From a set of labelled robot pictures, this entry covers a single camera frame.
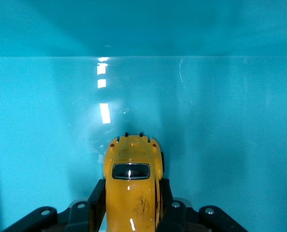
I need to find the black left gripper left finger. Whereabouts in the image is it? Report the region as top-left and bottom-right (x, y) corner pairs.
(2, 178), (107, 232)

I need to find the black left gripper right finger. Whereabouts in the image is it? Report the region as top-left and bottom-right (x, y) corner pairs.
(157, 178), (249, 232)

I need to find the yellow beetle toy car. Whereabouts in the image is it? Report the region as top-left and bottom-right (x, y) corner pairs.
(102, 131), (165, 232)

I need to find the teal plastic storage bin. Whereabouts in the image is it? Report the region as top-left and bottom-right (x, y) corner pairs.
(0, 0), (287, 232)

